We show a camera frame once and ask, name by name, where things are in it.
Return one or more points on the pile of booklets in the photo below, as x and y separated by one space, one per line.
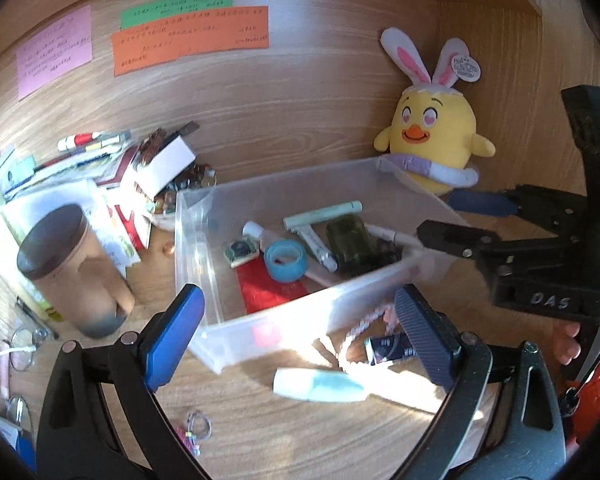
70 175

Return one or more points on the mint green tube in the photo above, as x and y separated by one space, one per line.
325 212

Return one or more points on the yellow chick plush toy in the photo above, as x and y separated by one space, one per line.
437 130

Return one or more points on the white printed marker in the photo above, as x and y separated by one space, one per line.
320 250

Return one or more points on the orange paper note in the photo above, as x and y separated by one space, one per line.
190 40

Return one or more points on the brown cup with dark lid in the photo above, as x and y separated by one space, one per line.
70 270

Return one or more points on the blue booklet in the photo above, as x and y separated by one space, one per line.
22 452

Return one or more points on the dark green bottle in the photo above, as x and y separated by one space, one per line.
352 242

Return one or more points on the tape roll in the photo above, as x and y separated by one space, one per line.
300 267

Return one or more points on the white pen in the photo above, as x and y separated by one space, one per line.
392 235

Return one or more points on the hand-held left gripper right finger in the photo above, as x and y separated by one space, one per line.
425 335

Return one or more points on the single coin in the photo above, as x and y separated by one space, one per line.
168 248

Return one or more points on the small square printed block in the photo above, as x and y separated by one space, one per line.
240 251

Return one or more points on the pink paper note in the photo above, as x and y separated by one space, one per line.
55 50

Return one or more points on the person's right hand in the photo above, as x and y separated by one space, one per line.
567 345

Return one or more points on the eyeglasses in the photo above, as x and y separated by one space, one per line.
11 357

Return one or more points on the pile of coins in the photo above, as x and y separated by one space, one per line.
190 177

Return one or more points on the small white cardboard box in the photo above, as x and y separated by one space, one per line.
172 162

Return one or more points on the green paper note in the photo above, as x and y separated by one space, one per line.
175 7

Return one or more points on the dark small tube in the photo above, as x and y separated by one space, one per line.
390 347

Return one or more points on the red envelope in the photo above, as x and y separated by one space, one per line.
270 295

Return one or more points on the white and pale blue tube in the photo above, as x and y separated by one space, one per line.
320 385

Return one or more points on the red and white marker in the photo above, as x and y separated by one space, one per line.
77 141

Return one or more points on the dark flat strip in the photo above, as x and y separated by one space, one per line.
185 129

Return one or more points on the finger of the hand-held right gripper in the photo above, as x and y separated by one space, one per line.
480 202
455 239

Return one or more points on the clear plastic box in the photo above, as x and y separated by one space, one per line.
200 220

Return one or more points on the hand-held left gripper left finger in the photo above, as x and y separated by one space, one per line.
175 345

